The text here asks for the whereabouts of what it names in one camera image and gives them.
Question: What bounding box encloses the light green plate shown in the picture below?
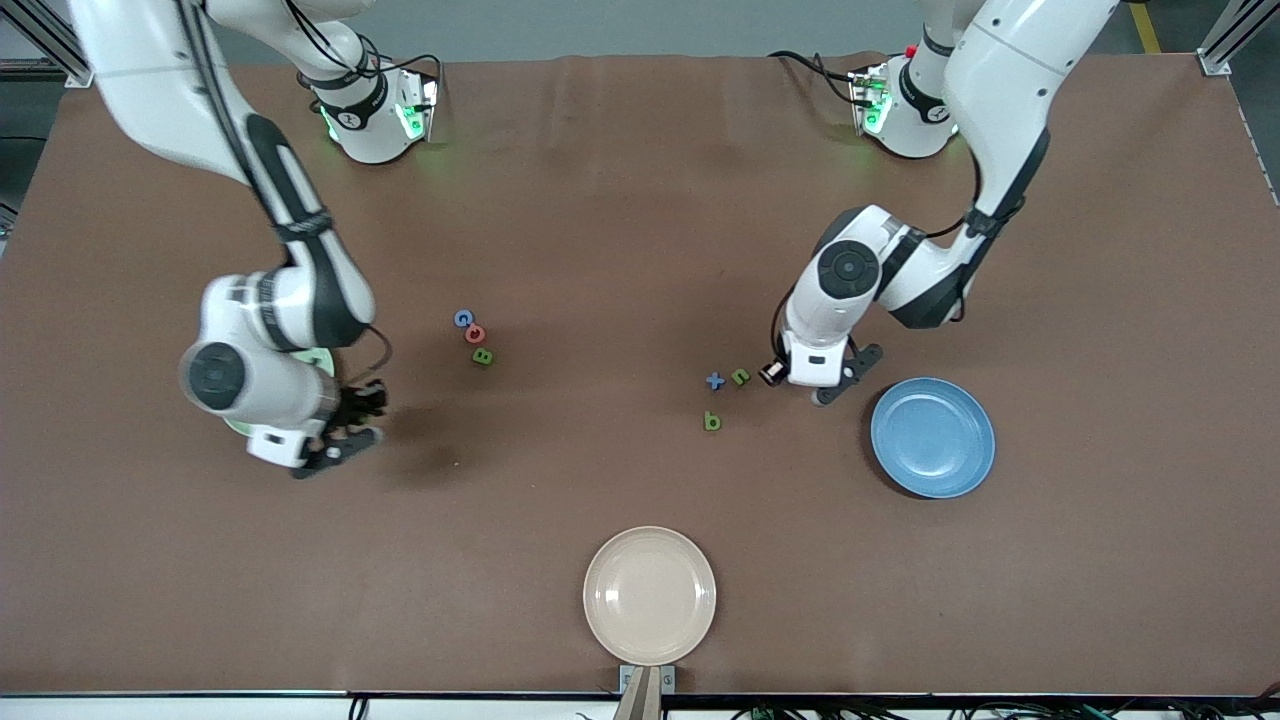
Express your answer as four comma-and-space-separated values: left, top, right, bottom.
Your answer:
222, 345, 337, 439

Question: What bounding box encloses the blue plate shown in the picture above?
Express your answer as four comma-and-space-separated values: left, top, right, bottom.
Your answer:
870, 377, 997, 500

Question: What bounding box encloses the brown table mat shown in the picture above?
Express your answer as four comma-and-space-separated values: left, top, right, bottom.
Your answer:
0, 52, 1280, 696

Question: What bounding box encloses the beige plate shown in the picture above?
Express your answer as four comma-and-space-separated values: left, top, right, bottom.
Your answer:
583, 526, 718, 667

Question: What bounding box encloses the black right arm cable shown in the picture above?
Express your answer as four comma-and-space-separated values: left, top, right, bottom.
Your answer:
180, 0, 394, 393

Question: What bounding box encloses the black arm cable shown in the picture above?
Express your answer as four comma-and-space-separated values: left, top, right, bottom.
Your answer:
180, 0, 394, 393
772, 140, 986, 366

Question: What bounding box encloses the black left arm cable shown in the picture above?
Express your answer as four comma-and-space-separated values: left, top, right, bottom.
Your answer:
772, 140, 986, 366

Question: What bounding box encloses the black base cable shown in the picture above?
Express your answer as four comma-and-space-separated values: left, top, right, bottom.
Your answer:
768, 50, 869, 106
375, 52, 444, 111

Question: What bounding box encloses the black table edge rail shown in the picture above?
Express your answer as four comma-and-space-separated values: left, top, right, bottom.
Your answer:
0, 688, 1280, 707

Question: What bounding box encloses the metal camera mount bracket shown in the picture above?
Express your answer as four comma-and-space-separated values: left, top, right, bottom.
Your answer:
617, 664, 677, 720

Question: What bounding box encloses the aluminium frame post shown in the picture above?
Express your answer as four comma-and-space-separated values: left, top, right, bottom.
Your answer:
1195, 0, 1280, 77
0, 0, 98, 89

